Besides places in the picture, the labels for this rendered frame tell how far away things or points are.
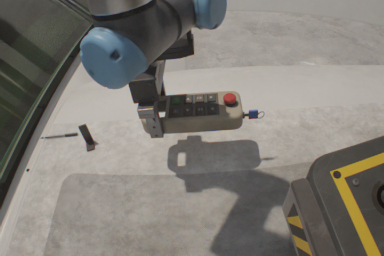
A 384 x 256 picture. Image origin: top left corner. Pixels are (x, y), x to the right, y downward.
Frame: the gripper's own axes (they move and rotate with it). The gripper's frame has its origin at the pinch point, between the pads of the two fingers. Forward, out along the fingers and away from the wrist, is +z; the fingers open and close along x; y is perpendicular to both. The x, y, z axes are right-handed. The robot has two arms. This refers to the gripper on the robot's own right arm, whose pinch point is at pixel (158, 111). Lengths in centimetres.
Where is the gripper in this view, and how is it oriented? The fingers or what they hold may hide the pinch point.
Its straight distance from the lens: 61.1
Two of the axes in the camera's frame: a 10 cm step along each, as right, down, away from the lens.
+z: 1.0, 7.3, 6.8
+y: -9.9, 0.7, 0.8
